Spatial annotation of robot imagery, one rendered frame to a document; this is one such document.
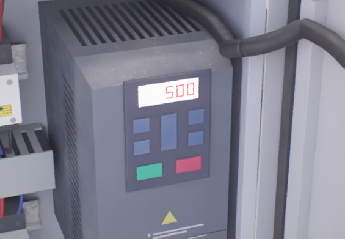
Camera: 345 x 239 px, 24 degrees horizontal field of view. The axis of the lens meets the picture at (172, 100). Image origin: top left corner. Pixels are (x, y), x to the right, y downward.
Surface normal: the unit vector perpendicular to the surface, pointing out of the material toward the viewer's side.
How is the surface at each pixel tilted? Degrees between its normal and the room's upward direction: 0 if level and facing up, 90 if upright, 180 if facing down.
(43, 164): 90
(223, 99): 90
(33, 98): 90
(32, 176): 90
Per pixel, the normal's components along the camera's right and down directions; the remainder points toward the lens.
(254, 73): 0.33, 0.41
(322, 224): -0.86, 0.22
